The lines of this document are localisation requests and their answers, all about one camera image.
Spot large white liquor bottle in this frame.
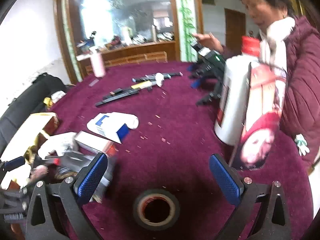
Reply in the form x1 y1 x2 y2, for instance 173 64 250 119
214 36 288 146

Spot yellow cloth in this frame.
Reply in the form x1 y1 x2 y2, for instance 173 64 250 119
43 97 54 109

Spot long black flat pen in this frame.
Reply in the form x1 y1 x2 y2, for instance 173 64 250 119
95 89 139 107

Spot black electrical tape roll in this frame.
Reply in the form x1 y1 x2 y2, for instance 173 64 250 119
133 189 180 231

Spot yellow black pen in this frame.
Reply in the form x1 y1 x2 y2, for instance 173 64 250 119
110 81 156 96

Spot pink thermos bottle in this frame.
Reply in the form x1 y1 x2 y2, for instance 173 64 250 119
90 52 106 78

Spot black leather sofa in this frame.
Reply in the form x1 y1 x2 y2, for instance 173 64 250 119
1 73 68 153

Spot gold white open box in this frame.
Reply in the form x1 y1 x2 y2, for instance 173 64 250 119
1 112 59 190

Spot wooden mirror cabinet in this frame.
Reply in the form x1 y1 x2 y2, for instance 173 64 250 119
53 0 203 84

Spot blue white medicine box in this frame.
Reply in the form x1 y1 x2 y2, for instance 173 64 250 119
87 113 129 144

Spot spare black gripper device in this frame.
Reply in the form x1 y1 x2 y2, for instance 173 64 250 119
188 41 226 106

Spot black pen cluster marker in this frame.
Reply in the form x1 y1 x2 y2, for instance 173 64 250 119
132 72 183 83

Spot woman in maroon jacket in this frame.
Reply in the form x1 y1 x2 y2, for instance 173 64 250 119
192 0 320 170

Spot small white bottle on pens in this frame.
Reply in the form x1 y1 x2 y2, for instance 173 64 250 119
155 73 164 87

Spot white dropper bottle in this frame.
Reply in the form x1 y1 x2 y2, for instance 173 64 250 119
111 112 139 129

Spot small pen near thermos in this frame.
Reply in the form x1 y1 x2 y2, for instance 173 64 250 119
89 79 99 87

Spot silver grey carton box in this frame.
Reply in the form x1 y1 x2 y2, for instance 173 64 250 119
74 131 116 157

